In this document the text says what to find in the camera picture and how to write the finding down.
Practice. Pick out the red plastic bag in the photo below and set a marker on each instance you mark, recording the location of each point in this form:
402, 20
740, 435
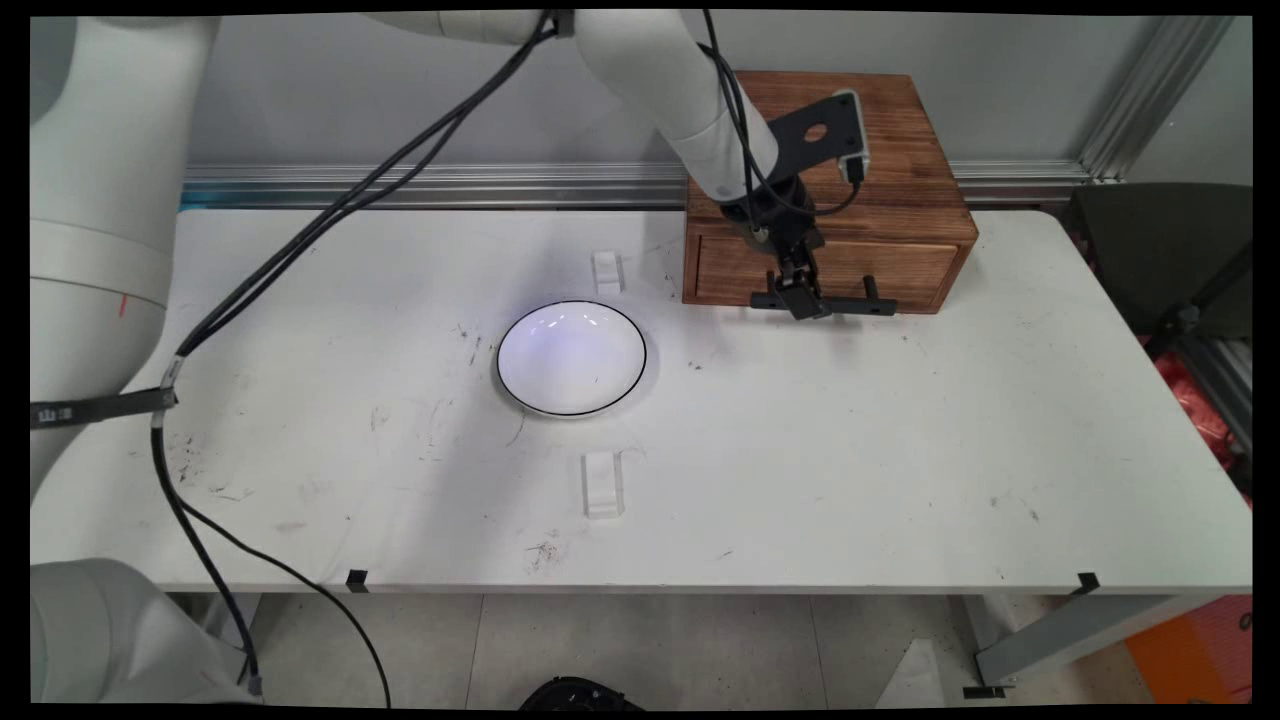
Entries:
1195, 405

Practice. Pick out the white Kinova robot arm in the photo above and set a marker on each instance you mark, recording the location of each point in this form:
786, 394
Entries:
100, 200

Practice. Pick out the white plate with black rim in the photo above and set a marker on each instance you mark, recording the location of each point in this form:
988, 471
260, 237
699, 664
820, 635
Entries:
572, 357

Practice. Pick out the dark grey chair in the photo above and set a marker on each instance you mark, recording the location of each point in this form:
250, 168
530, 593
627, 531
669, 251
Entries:
1160, 250

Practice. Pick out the horizontal aluminium rail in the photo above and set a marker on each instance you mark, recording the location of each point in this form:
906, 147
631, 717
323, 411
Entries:
450, 185

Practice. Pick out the brown wooden drawer cabinet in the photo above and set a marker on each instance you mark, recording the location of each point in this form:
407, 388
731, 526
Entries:
900, 160

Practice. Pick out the black tape mark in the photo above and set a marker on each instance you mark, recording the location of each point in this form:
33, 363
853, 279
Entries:
357, 579
1089, 583

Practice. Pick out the small clear acrylic block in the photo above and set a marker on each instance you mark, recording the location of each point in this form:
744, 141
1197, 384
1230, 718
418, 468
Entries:
607, 271

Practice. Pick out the black round object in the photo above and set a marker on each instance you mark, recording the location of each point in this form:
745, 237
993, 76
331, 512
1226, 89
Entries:
580, 695

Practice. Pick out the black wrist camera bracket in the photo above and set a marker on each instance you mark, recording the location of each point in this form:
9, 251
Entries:
835, 135

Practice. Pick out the long clear acrylic block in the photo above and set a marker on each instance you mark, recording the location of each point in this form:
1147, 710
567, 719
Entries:
603, 483

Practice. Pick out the orange box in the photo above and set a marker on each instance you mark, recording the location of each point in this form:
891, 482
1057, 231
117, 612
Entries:
1195, 650

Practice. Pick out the grey table leg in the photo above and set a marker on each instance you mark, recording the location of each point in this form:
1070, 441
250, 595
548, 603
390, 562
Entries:
1080, 635

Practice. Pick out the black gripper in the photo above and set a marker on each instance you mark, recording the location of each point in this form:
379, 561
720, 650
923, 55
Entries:
775, 215

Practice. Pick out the slanted aluminium rail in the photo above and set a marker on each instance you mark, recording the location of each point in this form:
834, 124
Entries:
1150, 95

